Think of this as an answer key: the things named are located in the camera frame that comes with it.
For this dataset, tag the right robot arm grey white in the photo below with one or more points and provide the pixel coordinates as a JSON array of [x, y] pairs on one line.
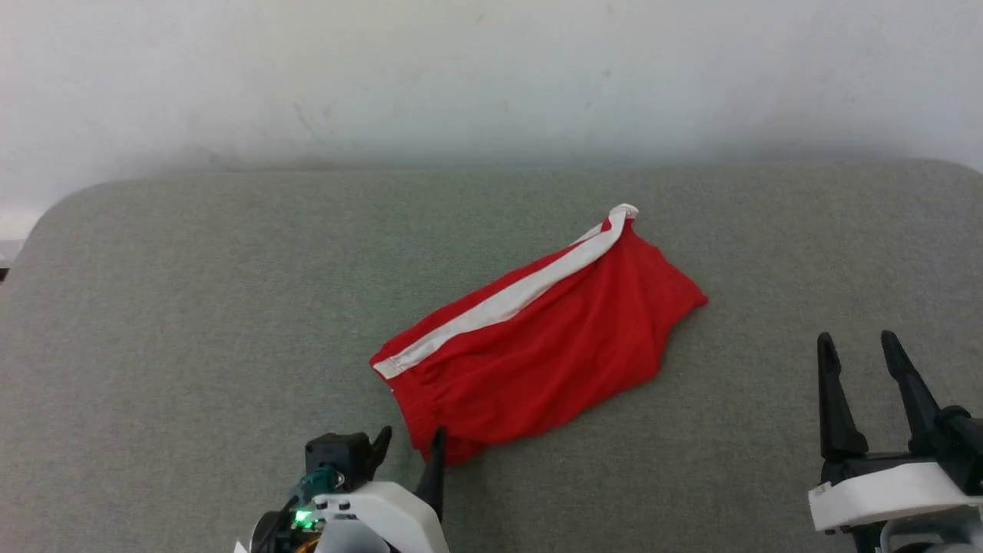
[[921, 538]]

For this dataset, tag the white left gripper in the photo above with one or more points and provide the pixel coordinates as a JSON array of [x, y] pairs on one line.
[[392, 511]]

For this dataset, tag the black left wrist camera unit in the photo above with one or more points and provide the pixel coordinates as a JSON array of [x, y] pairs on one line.
[[338, 453]]

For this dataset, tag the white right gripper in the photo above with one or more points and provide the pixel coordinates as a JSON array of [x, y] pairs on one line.
[[883, 491]]

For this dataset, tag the red shorts with white stripes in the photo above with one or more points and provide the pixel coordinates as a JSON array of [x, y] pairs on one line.
[[553, 346]]

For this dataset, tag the black right wrist camera unit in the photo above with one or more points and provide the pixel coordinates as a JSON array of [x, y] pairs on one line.
[[964, 445]]

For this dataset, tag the black wrist camera unit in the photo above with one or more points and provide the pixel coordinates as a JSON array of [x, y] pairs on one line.
[[964, 445], [338, 453]]

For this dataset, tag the grey fabric sofa cushion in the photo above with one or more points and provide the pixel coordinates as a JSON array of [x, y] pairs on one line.
[[192, 322]]

